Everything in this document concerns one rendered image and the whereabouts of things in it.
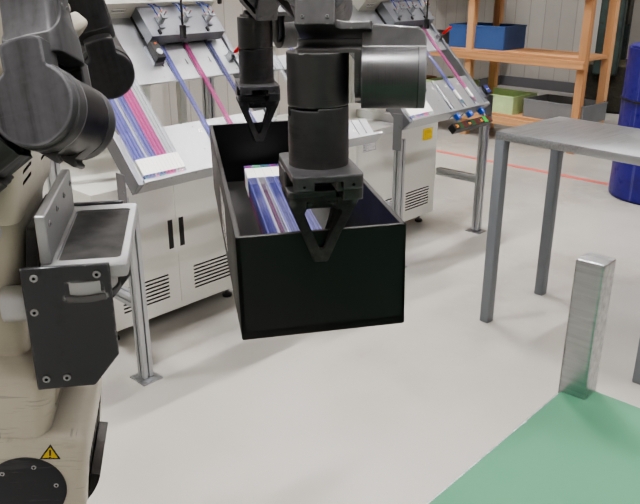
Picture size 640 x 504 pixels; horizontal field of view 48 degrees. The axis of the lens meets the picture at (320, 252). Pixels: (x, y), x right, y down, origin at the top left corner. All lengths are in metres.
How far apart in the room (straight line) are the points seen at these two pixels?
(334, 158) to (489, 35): 5.94
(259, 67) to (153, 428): 1.50
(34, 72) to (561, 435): 0.59
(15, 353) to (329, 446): 1.45
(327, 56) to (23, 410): 0.60
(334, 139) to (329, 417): 1.84
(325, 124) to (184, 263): 2.40
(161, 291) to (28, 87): 2.34
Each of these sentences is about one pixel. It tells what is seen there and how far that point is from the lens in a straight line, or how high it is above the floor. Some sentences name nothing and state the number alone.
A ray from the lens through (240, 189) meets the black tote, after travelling 1.23.
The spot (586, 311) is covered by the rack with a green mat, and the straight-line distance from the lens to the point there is 0.77.
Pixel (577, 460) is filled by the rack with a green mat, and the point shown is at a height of 0.95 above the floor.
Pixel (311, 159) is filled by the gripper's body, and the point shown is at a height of 1.20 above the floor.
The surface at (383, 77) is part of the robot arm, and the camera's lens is 0.65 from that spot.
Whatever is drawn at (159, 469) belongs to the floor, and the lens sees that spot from 2.28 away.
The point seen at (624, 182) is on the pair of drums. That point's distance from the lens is 5.00.
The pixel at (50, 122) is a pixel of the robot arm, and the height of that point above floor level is 1.24.
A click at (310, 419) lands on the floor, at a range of 2.44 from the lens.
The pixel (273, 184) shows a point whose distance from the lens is 1.12.
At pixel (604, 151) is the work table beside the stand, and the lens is 2.66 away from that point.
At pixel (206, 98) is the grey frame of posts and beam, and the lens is 3.21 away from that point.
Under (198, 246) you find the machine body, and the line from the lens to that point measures 3.05.
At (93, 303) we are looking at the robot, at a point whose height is 1.00.
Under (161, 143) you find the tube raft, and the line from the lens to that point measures 2.57.
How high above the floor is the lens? 1.36
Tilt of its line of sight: 21 degrees down
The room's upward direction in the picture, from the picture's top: straight up
